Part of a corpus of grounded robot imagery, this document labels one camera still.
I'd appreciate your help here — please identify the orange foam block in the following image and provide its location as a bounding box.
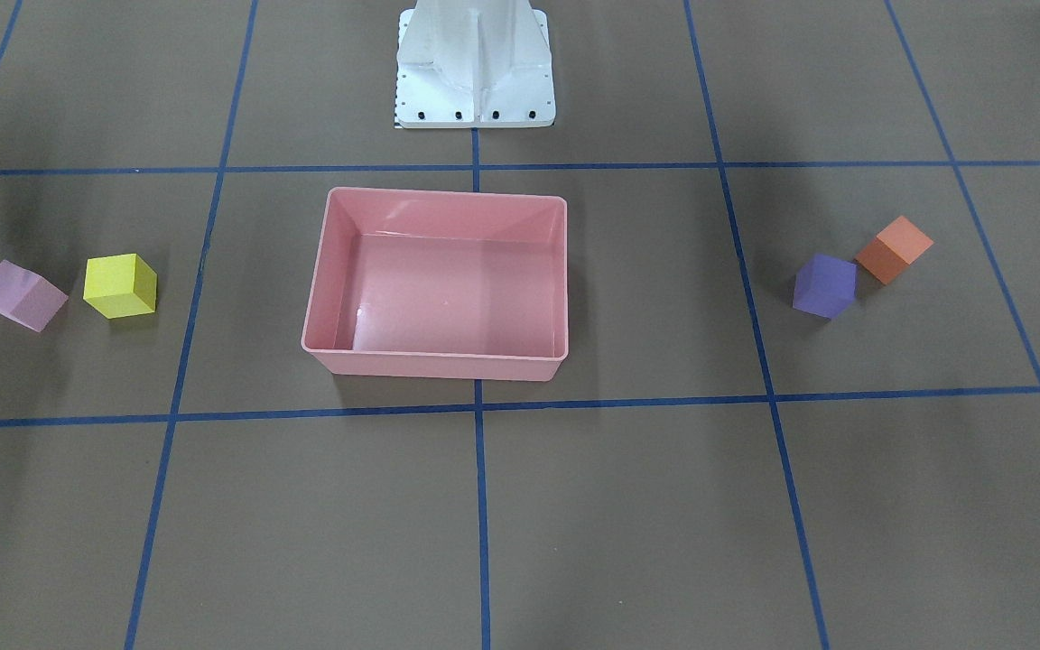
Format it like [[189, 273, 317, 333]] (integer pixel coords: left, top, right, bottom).
[[854, 215, 933, 285]]

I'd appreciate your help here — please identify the yellow foam block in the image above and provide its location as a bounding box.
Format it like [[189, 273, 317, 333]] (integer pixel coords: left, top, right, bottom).
[[83, 254, 158, 320]]

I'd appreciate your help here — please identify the light pink foam block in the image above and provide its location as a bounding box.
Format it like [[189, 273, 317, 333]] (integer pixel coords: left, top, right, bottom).
[[0, 260, 69, 332]]

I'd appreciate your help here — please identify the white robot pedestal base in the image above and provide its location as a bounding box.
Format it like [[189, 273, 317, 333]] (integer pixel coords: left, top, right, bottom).
[[394, 1, 557, 129]]

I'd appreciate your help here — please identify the purple foam block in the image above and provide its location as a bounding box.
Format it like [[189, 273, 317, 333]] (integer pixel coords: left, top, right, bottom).
[[792, 254, 858, 320]]

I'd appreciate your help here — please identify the pink plastic bin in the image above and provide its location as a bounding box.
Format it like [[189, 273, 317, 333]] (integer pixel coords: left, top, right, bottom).
[[301, 188, 570, 382]]

